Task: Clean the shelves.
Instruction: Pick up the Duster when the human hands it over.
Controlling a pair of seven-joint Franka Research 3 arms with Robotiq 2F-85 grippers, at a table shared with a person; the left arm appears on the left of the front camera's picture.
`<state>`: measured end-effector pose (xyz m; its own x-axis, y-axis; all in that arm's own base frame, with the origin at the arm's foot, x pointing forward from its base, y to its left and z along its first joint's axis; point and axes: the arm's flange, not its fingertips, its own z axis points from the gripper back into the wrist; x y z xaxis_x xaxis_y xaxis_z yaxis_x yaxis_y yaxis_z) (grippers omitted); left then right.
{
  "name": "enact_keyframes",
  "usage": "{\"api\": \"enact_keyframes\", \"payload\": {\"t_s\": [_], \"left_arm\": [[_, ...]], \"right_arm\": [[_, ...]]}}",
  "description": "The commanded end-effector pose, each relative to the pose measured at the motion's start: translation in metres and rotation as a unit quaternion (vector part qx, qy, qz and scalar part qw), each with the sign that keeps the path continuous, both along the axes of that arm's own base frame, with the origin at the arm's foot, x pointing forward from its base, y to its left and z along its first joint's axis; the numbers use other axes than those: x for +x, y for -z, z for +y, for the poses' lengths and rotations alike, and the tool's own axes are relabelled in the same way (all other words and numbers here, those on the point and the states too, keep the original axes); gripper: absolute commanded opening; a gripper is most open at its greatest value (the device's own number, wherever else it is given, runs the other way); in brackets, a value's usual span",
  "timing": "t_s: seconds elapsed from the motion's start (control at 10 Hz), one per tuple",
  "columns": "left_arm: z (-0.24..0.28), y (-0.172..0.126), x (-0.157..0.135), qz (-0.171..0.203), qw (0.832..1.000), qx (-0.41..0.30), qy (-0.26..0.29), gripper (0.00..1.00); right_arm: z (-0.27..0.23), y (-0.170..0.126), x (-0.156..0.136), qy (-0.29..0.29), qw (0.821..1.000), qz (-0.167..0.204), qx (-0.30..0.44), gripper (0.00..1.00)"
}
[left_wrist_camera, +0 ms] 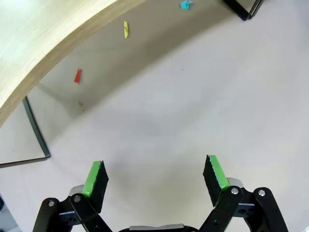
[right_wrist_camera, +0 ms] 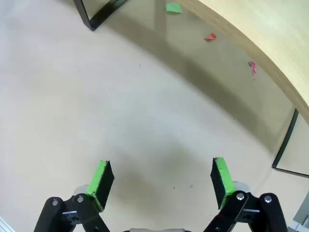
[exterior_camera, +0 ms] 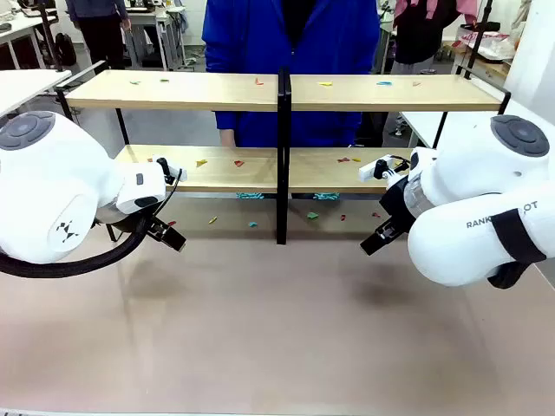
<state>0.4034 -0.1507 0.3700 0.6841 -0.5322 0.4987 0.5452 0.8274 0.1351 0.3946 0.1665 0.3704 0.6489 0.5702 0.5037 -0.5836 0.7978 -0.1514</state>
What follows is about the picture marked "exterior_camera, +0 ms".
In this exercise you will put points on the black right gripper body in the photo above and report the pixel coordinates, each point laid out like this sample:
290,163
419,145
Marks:
396,203

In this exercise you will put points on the wooden side table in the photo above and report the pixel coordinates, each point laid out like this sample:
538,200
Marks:
485,65

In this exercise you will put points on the teal chenille duster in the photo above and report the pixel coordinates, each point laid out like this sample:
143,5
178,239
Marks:
249,196

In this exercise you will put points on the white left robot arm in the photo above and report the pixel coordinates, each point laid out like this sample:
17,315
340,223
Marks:
56,173

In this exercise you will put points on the white side table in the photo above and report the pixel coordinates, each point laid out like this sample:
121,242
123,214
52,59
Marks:
26,86
459,125

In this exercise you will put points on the black backpack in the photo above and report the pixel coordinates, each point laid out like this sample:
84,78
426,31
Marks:
66,50

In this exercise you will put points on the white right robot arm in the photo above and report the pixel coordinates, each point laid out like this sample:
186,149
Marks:
472,182

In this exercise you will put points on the clear plastic bag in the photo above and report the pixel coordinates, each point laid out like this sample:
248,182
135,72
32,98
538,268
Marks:
494,43

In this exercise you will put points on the person's right hand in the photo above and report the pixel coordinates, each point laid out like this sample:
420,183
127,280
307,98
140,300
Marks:
228,138

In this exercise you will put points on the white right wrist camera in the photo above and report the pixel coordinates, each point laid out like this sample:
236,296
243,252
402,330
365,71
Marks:
368,171

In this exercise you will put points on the person in dark trousers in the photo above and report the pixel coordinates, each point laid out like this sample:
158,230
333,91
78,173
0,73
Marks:
102,34

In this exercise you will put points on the white background desk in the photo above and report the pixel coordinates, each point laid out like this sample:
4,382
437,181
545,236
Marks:
17,32

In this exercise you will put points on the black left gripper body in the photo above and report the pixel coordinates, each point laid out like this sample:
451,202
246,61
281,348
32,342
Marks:
128,224

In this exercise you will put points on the white panel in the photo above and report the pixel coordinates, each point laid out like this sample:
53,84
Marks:
533,56

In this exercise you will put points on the person in blue jacket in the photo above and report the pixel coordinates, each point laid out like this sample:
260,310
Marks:
290,56

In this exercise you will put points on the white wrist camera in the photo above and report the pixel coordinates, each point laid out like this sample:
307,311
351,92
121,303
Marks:
178,173
368,171

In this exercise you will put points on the wooden shelf unit black frame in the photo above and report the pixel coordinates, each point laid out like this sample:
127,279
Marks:
195,91
390,93

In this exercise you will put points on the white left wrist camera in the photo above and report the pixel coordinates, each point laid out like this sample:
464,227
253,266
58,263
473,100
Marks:
178,173

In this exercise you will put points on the grey background desk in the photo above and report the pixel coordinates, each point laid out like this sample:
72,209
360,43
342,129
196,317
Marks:
152,21

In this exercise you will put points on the person in black and pink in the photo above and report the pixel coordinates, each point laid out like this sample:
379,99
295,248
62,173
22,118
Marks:
420,39

